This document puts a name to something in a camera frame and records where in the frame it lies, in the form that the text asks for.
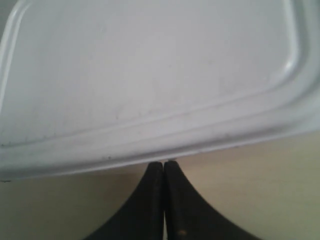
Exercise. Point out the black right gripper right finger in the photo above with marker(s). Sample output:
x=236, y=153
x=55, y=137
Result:
x=189, y=216

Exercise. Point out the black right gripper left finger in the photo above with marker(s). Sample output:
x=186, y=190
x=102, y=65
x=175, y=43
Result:
x=142, y=216

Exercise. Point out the white lidded plastic container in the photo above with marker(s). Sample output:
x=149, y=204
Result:
x=88, y=85

